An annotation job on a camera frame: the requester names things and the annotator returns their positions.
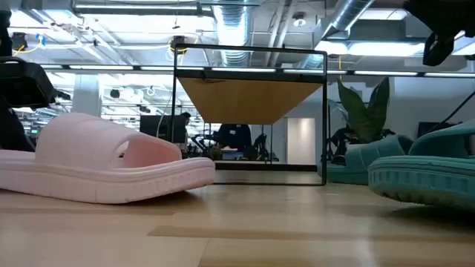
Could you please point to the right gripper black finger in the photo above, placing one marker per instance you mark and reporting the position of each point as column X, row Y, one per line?
column 438, row 50

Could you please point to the teal foam slide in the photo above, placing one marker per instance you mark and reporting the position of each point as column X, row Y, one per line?
column 356, row 163
column 426, row 181

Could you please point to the pink foam slide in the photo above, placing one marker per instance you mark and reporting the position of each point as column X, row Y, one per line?
column 92, row 167

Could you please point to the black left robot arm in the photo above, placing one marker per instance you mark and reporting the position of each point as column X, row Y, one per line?
column 22, row 85

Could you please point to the green plant in white pot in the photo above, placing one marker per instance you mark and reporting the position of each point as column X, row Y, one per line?
column 365, row 118

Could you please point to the person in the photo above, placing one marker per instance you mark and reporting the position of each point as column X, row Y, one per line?
column 185, row 118
column 234, row 137

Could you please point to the black background monitor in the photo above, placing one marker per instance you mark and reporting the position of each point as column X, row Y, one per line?
column 156, row 128

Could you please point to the white column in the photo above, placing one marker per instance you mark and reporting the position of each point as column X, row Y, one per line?
column 87, row 96

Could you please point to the silver ventilation duct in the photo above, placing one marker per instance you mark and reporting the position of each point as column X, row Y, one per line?
column 345, row 15
column 234, row 33

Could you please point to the white wall panel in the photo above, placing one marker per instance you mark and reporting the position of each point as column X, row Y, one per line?
column 300, row 141

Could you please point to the black frame wooden shelf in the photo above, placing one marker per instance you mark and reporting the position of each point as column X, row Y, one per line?
column 245, row 96

